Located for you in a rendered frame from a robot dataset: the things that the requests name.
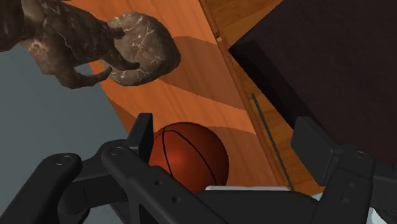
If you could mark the brown marble figure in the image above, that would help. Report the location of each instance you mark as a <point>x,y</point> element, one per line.
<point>74,37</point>

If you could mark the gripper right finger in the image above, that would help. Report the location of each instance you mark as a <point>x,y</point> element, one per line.
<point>347,173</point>

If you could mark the orange basketball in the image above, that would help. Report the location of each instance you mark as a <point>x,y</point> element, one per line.
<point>189,155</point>

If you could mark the orange wooden chest of drawers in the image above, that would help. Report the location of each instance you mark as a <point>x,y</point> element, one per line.
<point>186,102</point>

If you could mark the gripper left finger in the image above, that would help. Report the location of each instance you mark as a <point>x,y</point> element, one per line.
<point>133,173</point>

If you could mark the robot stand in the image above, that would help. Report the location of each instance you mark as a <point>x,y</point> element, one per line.
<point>335,62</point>

